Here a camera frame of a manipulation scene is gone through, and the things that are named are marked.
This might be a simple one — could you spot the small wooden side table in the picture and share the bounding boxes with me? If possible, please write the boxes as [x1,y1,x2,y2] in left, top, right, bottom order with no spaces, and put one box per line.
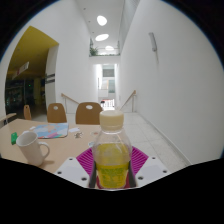
[0,112,18,126]

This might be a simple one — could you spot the green potted plant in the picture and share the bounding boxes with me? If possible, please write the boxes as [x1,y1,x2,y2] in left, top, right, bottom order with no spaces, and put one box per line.
[89,45,99,57]

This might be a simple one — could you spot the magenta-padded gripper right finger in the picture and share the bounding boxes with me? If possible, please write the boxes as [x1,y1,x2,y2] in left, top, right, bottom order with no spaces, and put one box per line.
[128,146,171,188]

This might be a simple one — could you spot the white ceramic mug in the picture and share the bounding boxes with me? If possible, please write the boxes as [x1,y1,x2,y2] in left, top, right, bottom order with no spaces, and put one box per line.
[15,131,51,167]

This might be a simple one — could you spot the dark store shelf unit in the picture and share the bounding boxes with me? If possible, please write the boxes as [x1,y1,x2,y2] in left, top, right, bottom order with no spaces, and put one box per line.
[4,78,34,116]

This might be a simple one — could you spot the dark wall sign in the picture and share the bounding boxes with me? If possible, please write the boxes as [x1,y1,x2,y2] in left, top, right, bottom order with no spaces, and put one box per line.
[45,73,56,84]

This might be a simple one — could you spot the group of round ceiling lights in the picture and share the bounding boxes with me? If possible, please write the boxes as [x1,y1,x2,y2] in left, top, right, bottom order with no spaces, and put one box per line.
[94,14,115,52]

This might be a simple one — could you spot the plain wooden chair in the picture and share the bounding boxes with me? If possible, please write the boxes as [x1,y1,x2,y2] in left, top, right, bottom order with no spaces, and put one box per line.
[23,104,33,121]

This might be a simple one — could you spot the small green box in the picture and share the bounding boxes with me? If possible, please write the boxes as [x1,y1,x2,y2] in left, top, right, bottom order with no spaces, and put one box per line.
[10,131,18,146]

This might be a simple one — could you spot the hanging white banner sign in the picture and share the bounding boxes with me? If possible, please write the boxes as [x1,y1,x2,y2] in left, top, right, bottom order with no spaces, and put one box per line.
[11,61,30,80]

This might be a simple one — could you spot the wooden chair with oval hole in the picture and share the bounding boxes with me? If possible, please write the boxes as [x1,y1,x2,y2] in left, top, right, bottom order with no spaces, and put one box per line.
[46,102,68,124]
[75,101,104,126]

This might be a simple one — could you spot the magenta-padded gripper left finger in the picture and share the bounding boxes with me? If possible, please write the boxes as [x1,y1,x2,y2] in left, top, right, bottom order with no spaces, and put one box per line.
[54,148,98,188]

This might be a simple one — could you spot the wooden stair handrail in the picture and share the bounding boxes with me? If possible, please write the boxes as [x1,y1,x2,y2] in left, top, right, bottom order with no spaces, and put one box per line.
[119,89,138,113]
[60,92,81,114]

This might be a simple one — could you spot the colourful printed flat mat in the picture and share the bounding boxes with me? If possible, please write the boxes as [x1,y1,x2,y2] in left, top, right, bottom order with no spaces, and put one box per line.
[32,122,70,140]

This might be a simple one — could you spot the clear bottle with yellow label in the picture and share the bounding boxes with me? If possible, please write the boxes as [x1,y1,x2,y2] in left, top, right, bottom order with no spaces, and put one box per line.
[92,109,133,190]

